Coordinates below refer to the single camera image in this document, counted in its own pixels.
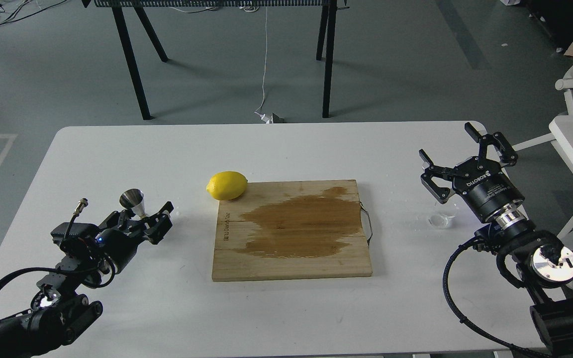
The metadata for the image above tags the steel double jigger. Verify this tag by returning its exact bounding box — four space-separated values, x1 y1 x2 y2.
119 188 146 219

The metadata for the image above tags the white office chair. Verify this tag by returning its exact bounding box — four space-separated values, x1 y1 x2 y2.
510 61 573 152

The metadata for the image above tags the yellow lemon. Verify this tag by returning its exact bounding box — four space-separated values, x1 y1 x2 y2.
205 172 248 201

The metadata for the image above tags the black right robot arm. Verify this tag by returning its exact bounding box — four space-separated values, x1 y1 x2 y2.
419 122 573 358

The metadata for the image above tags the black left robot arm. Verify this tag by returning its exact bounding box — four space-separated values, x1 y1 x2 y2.
0 202 174 358

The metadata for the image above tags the small clear glass cup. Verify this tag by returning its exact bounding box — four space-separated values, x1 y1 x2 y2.
427 201 460 229

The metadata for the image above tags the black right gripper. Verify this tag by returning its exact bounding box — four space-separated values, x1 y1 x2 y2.
419 122 526 223

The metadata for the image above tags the wooden cutting board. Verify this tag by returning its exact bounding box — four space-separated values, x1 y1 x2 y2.
211 179 373 282

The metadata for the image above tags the black metal table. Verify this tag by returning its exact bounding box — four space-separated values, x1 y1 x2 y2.
82 0 350 122

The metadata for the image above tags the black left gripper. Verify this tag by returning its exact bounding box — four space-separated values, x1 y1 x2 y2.
50 201 175 275

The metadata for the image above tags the white hanging cable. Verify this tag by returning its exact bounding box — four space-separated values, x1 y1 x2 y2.
255 6 285 124

